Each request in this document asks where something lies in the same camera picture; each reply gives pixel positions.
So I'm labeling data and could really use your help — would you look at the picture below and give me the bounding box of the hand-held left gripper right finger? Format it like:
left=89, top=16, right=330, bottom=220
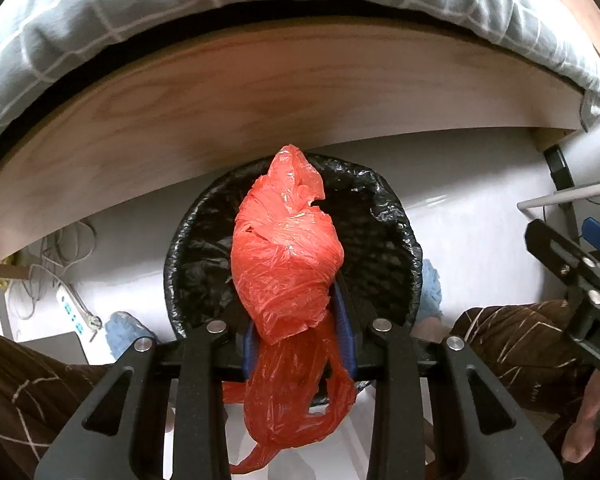
left=332, top=271, right=565, bottom=480

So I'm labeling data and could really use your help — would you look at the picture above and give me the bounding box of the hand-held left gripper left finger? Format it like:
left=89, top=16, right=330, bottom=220
left=34, top=305, right=262, bottom=480

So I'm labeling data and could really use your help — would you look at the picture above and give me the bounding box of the red plastic bag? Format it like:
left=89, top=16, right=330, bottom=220
left=221, top=144, right=358, bottom=476

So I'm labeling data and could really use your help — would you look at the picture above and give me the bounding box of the black lined trash bin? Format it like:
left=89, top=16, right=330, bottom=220
left=164, top=152, right=424, bottom=407

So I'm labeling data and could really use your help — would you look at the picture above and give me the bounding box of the person's right hand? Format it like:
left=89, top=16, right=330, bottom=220
left=562, top=374, right=600, bottom=464

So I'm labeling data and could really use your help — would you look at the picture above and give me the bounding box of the blue slipper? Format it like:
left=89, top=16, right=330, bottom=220
left=419, top=259, right=444, bottom=322
left=105, top=311, right=157, bottom=362

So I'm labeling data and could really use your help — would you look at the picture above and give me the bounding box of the white power strip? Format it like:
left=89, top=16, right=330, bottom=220
left=54, top=284, right=92, bottom=335

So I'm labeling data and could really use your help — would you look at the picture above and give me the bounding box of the grey flat box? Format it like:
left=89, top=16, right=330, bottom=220
left=19, top=331, right=90, bottom=367

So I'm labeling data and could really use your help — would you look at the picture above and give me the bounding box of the grey checked bed sheet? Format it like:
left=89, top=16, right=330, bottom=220
left=0, top=0, right=600, bottom=171

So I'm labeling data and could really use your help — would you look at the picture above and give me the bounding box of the black bracket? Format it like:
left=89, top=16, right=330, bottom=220
left=544, top=145, right=576, bottom=193

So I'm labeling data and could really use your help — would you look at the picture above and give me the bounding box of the white power cable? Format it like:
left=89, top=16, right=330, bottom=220
left=5, top=220, right=103, bottom=332

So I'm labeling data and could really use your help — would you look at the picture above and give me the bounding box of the wooden bed frame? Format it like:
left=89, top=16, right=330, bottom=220
left=0, top=20, right=581, bottom=276

